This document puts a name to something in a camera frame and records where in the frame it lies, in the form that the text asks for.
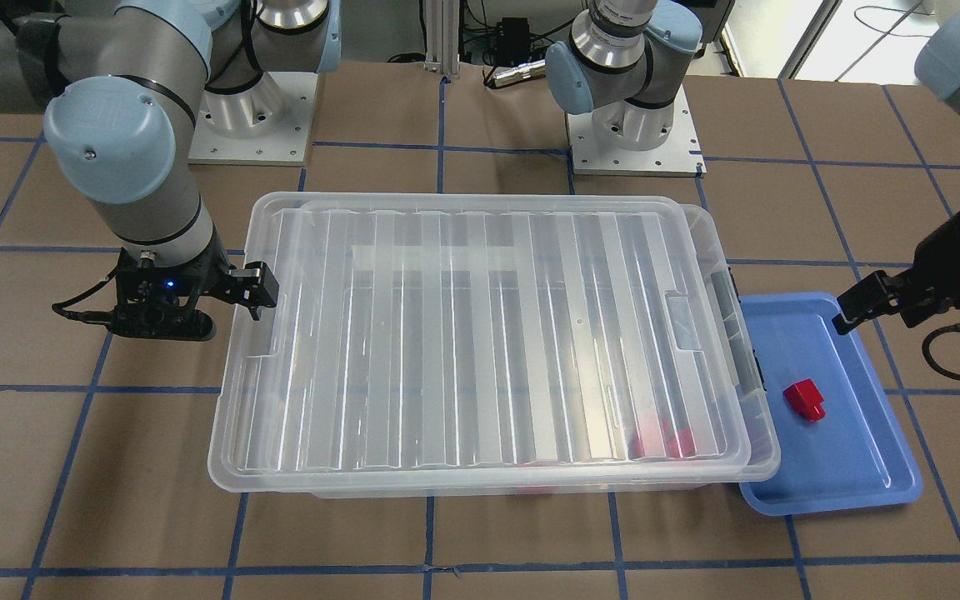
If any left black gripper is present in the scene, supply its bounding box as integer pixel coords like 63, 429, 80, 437
832, 212, 960, 335

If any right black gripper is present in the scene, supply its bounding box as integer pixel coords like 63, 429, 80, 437
109, 229, 279, 341

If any red block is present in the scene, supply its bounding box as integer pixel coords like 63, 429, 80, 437
664, 428, 698, 460
628, 419, 681, 461
783, 378, 826, 423

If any clear plastic box lid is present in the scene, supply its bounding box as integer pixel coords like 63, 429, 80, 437
207, 192, 753, 494

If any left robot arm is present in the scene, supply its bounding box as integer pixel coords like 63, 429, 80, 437
545, 1, 960, 334

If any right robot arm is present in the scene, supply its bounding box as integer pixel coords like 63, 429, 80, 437
0, 1, 342, 341

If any clear plastic storage box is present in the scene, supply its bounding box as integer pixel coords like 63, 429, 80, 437
305, 196, 782, 501

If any red block in box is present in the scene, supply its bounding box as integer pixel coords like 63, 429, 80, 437
628, 419, 681, 461
664, 428, 698, 460

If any blue plastic tray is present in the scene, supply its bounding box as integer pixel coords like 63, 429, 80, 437
740, 292, 923, 517

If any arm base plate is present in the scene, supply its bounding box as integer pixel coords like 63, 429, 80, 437
189, 72, 321, 167
565, 87, 708, 178

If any aluminium frame post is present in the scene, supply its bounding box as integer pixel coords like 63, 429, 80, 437
420, 0, 463, 80

